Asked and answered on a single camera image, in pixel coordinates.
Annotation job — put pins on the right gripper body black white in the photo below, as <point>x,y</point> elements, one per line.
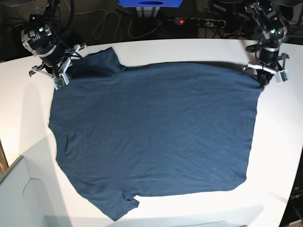
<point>56,62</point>

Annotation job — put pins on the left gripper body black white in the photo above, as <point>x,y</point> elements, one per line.
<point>269,60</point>

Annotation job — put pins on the dark blue T-shirt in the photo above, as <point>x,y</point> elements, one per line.
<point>157,130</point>

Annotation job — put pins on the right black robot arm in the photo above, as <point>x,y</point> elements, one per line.
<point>44,37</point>

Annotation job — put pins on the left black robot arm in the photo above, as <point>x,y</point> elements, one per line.
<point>273,29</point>

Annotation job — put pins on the blue box on stand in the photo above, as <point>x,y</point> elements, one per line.
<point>150,3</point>

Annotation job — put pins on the grey panel lower left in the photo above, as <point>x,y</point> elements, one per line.
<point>25,202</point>

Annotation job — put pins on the black power strip red switch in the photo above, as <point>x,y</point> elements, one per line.
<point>201,22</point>

